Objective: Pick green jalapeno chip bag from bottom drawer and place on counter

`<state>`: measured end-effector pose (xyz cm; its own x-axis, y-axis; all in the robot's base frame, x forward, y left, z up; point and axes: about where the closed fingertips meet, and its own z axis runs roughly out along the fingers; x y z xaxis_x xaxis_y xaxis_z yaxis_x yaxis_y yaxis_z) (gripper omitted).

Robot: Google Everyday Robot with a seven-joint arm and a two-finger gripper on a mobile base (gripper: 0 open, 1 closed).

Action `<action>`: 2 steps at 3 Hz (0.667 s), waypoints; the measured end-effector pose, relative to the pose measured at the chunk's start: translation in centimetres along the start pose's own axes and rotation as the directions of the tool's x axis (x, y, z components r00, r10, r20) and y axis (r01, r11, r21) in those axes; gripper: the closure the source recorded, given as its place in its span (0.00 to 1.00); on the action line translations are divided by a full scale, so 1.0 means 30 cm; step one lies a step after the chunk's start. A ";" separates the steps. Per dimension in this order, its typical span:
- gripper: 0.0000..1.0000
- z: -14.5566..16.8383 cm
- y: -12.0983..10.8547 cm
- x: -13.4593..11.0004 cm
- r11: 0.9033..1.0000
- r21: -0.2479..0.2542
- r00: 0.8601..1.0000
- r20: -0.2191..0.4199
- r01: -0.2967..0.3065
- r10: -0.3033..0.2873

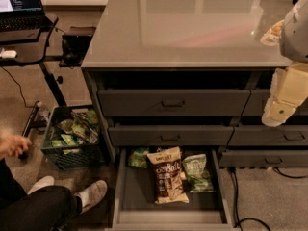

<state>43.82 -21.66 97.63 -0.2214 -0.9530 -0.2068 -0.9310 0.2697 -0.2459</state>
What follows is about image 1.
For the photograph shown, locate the green jalapeno kettle chip bag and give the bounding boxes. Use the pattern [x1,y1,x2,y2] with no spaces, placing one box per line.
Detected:
[182,154,215,193]

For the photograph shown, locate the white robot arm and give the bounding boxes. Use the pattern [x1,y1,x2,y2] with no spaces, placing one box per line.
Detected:
[261,0,308,127]

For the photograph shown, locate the top right drawer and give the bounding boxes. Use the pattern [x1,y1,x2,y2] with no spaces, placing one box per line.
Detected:
[243,89,308,116]

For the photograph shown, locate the middle right drawer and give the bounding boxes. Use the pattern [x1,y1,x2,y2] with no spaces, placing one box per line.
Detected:
[229,125,308,146]

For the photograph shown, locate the bottom right drawer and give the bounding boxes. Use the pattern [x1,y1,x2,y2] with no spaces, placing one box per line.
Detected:
[218,150,308,168]

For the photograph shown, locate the grey cabinet with counter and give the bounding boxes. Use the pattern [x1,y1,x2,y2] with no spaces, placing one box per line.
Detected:
[82,0,308,159]

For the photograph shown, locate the top left drawer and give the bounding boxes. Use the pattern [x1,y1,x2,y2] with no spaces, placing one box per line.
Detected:
[97,89,250,116]

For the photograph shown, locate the brown sea salt chip bag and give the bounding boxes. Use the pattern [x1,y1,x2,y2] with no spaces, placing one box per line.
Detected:
[147,147,189,204]

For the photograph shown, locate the small green snack bag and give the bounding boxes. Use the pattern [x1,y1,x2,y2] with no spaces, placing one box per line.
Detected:
[128,147,149,169]

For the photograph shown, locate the middle left drawer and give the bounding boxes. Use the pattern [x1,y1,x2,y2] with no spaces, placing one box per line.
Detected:
[109,125,233,146]

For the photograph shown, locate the open bottom left drawer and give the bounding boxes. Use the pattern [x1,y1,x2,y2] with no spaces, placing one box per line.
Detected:
[112,150,233,231]

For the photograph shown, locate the person's hand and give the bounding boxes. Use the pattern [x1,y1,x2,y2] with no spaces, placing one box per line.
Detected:
[0,135,31,159]

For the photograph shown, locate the snack bags in crate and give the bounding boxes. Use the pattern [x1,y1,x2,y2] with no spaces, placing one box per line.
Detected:
[47,107,99,148]

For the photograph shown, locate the black box on floor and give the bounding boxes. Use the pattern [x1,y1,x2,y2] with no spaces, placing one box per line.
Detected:
[60,26,96,67]

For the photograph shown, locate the green plastic crate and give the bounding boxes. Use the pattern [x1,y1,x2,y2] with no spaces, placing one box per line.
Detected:
[40,105,107,170]

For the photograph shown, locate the right white shoe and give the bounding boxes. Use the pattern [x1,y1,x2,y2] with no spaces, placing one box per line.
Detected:
[75,180,108,214]

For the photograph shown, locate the white shoe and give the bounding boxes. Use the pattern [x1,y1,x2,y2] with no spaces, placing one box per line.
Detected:
[28,176,55,194]
[75,180,108,214]

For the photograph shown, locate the left white shoe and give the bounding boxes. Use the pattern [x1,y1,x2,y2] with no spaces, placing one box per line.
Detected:
[28,176,55,194]

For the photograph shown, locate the person's black trouser legs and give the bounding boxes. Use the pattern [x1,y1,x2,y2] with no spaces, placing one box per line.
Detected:
[0,159,82,231]

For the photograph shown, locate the black rolling laptop stand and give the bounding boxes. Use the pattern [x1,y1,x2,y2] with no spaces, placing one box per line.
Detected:
[0,13,68,161]

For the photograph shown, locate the open laptop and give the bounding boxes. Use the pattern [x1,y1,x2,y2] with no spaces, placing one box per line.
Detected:
[0,0,45,32]

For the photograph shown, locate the white adapter on stand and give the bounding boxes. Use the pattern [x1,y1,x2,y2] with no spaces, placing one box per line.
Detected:
[0,50,17,59]

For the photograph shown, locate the black power cable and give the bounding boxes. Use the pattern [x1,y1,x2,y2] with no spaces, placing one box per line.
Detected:
[228,167,308,231]

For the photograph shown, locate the thin black laptop cable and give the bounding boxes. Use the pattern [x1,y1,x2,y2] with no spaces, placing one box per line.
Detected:
[0,65,35,109]

